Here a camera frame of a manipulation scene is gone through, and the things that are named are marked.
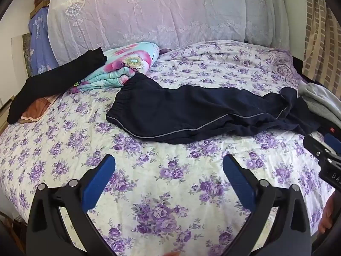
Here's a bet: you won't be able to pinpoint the beige checked curtain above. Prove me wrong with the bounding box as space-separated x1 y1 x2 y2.
302 0 341 86

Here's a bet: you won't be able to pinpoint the white lace cover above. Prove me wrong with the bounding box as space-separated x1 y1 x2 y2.
47 0 291 66

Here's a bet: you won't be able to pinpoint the wall poster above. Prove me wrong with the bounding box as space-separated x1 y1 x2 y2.
11 32 35 78

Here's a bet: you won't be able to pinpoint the navy blue pants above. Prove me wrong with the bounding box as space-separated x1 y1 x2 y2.
106 73 321 144

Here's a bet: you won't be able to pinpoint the purple floral bed sheet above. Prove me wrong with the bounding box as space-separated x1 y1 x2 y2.
0 40 336 256

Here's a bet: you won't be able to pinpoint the orange brown cloth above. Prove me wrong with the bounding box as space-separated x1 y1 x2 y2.
21 95 58 122

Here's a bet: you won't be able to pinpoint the long black garment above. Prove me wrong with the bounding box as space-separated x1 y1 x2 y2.
7 47 107 124

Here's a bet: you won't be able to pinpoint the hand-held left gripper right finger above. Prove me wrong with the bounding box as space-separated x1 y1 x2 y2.
222 153 312 256

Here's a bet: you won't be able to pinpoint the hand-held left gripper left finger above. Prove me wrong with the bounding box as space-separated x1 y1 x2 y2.
27 153 116 256

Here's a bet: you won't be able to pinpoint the person's right hand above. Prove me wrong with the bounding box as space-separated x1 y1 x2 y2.
318 196 335 234

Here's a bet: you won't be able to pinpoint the blue printed cloth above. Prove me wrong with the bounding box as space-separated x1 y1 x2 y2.
28 7 59 75

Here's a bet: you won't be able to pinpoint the brown wooden headboard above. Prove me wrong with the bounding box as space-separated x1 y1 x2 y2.
29 0 58 19

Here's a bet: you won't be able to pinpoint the folded teal pink floral quilt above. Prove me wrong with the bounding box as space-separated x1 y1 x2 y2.
70 42 160 94

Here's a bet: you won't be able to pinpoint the grey fleece garment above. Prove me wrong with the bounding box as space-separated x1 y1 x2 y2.
298 82 341 124

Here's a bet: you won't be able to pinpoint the black garment with red label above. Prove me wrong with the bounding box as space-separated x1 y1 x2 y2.
318 117 341 139

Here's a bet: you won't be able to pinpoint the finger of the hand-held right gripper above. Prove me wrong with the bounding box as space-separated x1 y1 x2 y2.
324 133 341 155
303 135 336 166

